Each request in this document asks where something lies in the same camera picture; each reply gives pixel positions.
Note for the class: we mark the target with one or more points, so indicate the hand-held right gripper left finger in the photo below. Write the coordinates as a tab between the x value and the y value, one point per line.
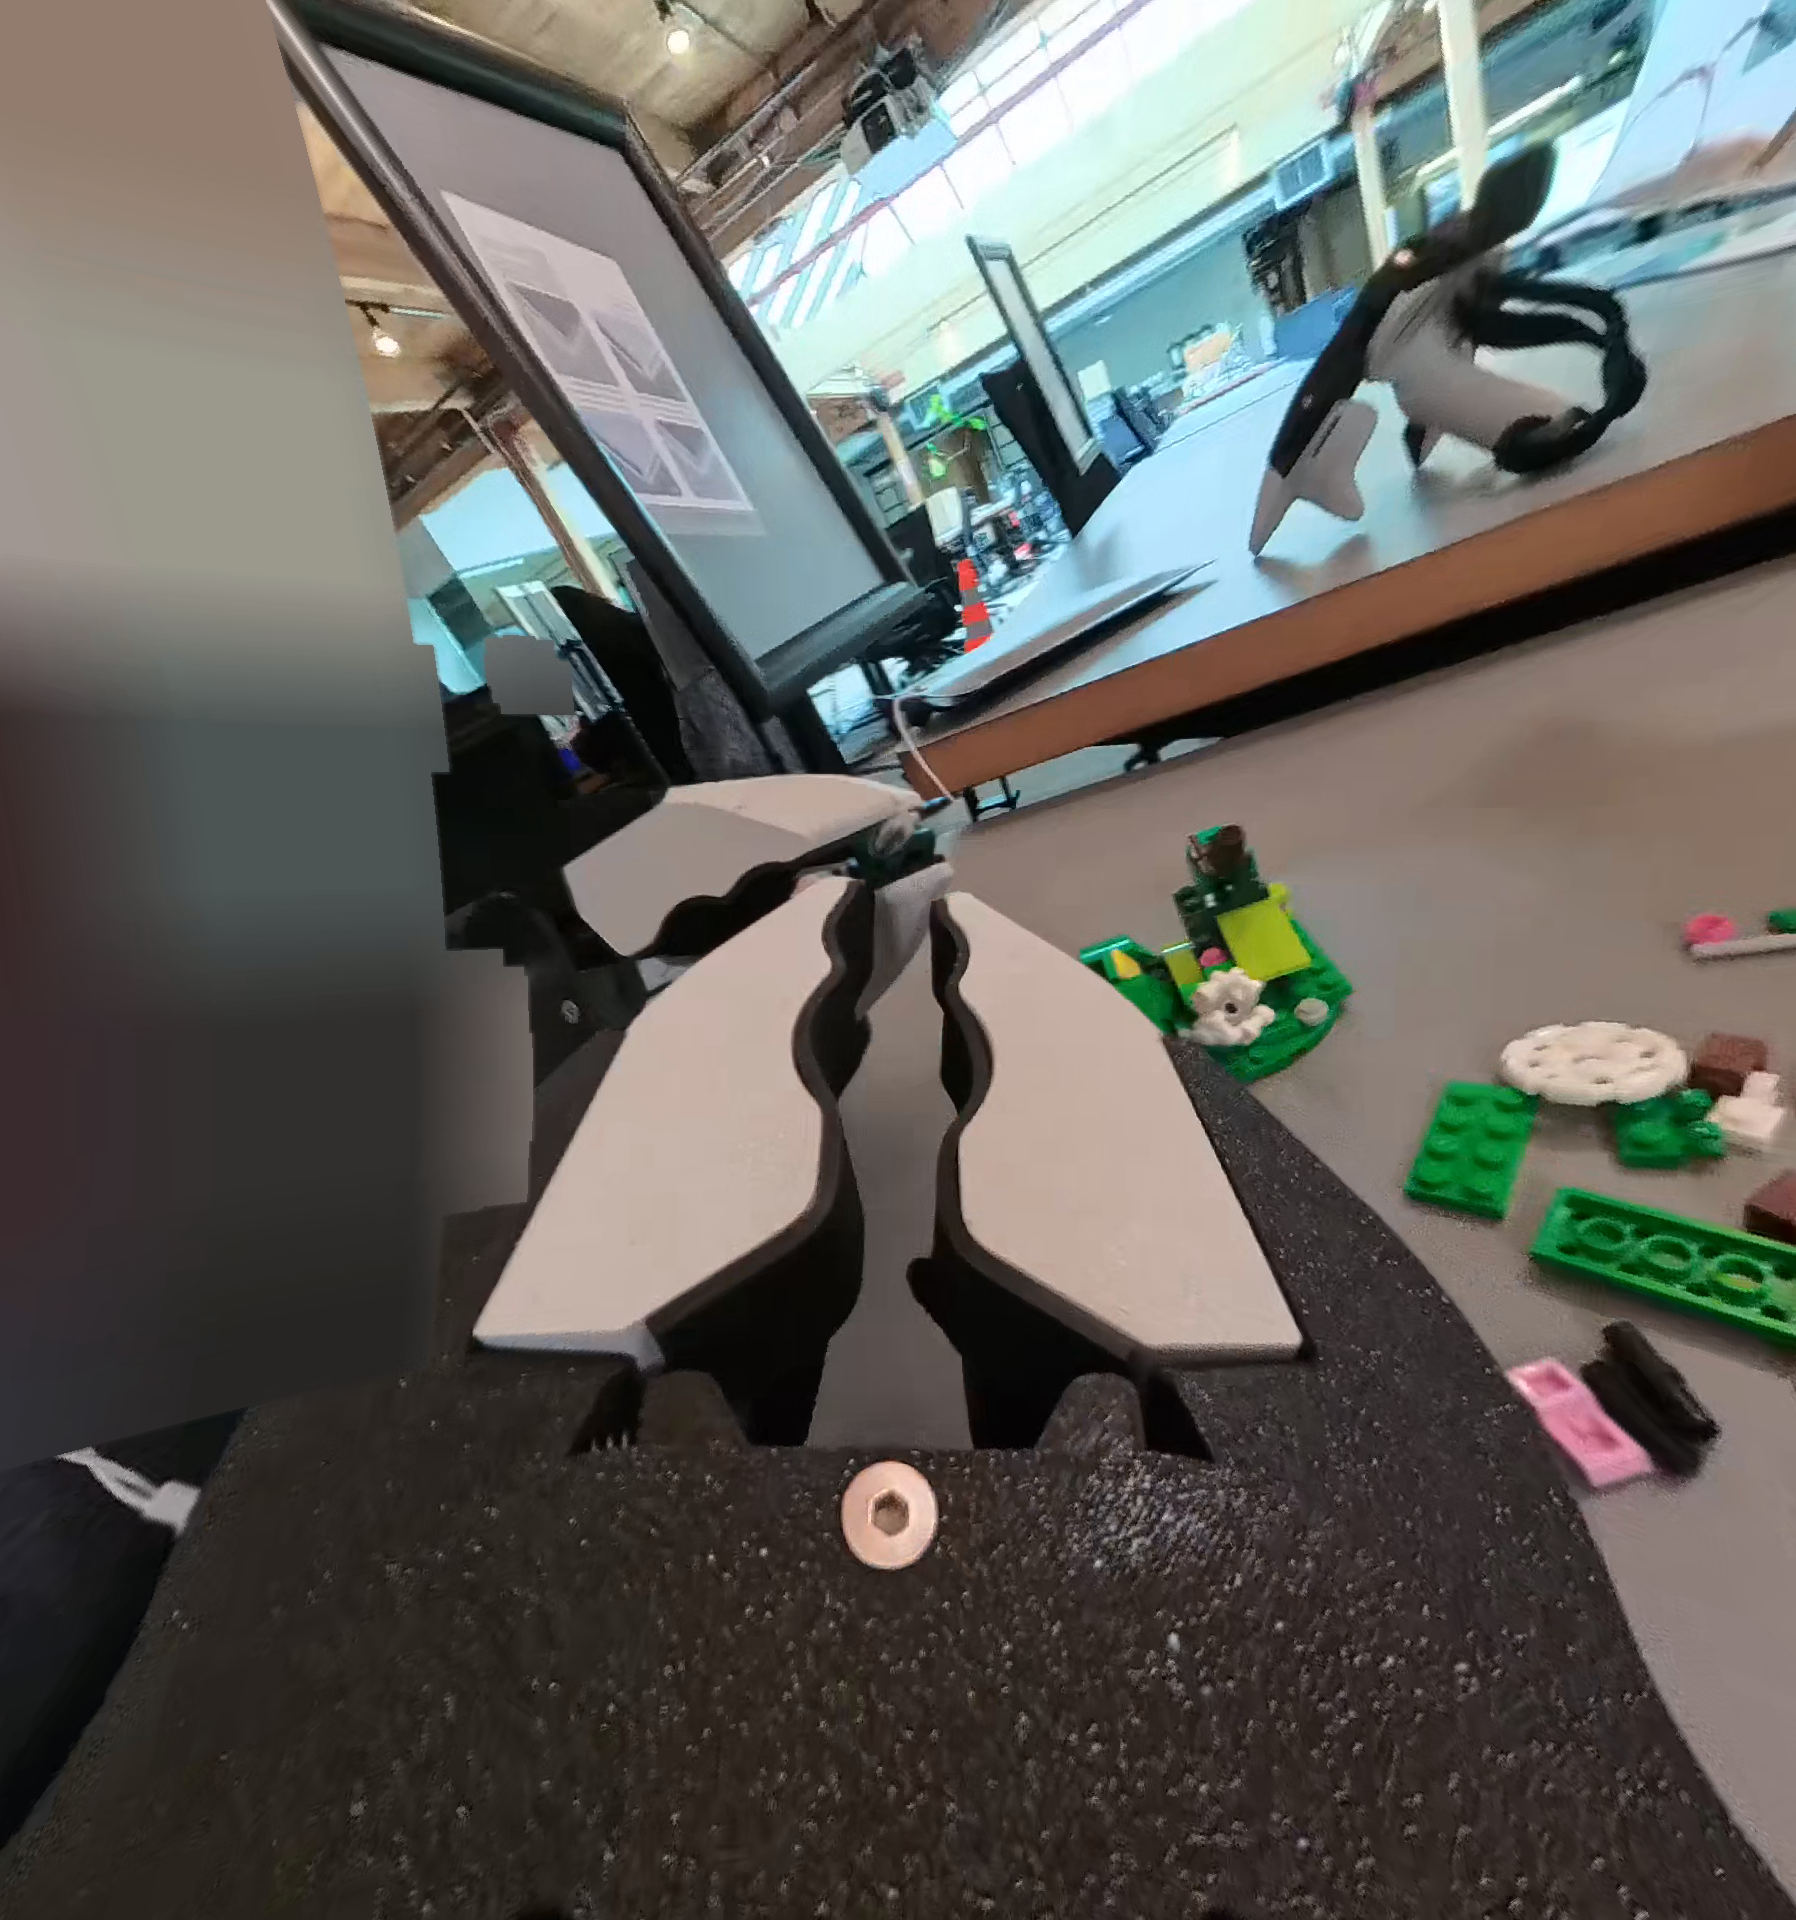
674	1170

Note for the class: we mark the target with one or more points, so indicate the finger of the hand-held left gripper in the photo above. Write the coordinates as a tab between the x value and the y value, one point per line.
750	849
900	934

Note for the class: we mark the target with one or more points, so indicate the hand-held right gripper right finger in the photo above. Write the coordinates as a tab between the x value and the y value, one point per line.
1108	1186

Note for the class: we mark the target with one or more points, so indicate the small dark green lego piece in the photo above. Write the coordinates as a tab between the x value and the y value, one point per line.
904	854

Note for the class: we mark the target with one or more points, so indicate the green partly built lego model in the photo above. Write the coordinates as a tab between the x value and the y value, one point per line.
1244	960

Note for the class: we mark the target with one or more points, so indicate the green studded lego plate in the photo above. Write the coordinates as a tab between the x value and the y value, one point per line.
1471	1147

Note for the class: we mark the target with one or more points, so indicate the white round lego plate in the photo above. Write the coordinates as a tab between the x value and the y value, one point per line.
1588	1062

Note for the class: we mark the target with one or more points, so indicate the pink lego plate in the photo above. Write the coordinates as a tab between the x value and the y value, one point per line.
1574	1418

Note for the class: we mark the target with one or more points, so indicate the green lego plate with holes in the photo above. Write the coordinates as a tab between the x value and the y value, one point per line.
1679	1269

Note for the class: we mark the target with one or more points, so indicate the black lego piece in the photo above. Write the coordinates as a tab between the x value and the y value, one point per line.
1650	1395

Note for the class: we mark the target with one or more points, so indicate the small white lego brick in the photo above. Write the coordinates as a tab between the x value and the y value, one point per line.
1751	1112

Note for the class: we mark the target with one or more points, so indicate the small pink round lego piece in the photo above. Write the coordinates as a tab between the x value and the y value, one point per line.
1712	929

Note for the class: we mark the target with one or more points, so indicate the white lego bar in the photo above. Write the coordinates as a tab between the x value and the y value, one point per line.
1775	943

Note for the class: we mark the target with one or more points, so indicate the orange traffic cone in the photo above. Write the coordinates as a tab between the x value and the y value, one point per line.
971	603

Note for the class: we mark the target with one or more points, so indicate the grey closed laptop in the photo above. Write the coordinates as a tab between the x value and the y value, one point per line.
1062	631

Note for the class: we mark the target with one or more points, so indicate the grey display board on stand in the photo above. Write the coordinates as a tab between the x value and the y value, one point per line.
779	449

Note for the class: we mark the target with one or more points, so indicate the printed paper sheet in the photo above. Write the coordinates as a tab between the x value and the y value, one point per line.
599	360

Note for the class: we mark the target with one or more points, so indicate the distant display board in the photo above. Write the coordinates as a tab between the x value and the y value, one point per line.
1040	375

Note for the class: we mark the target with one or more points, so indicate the black ceiling projector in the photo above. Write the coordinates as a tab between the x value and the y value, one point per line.
884	104

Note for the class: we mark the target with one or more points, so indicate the person's black pants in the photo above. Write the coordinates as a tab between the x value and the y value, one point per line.
44	1620

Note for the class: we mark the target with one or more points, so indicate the spare hand-held gripper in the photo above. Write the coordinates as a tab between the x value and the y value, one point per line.
1422	345

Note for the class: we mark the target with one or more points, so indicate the grey table with wooden edge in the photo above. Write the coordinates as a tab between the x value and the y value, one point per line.
1664	496

